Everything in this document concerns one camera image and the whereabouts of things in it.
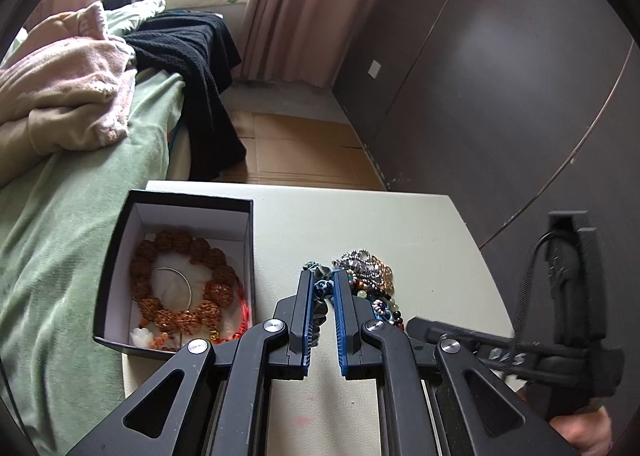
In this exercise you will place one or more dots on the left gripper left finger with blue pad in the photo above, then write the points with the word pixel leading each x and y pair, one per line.
pixel 212 399

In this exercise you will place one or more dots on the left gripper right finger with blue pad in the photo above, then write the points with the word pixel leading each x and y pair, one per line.
pixel 434 398

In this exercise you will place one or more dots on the thin silver bangle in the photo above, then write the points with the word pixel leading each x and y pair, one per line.
pixel 172 287

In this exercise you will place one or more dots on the black jewelry box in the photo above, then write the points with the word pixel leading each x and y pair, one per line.
pixel 178 267

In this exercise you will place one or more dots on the person's right hand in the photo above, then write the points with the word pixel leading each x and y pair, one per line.
pixel 590 433

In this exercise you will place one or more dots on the flattened cardboard on floor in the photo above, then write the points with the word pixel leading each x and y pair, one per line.
pixel 293 151

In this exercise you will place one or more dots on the white flower bead charm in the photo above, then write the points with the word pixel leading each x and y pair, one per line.
pixel 141 338

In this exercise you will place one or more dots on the green bed sheet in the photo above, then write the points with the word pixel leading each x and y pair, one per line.
pixel 56 221

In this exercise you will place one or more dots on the black knitted blanket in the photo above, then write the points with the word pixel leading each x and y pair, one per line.
pixel 199 47

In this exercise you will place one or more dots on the pink curtain right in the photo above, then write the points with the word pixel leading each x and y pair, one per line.
pixel 297 40

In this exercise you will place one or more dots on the pink fleece blanket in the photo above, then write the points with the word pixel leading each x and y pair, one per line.
pixel 68 86

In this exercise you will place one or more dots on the white wall socket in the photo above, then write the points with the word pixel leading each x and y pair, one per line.
pixel 374 69

